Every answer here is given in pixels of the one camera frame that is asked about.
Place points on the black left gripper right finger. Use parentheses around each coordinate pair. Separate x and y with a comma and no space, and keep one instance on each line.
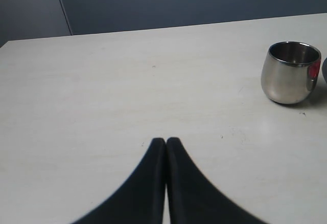
(192,197)

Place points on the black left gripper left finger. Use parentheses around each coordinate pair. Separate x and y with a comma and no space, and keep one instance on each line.
(141,198)

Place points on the stainless steel cup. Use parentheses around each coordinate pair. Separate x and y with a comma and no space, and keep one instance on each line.
(290,71)

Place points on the stainless steel bowl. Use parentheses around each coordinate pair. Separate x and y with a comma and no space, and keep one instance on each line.
(324,70)

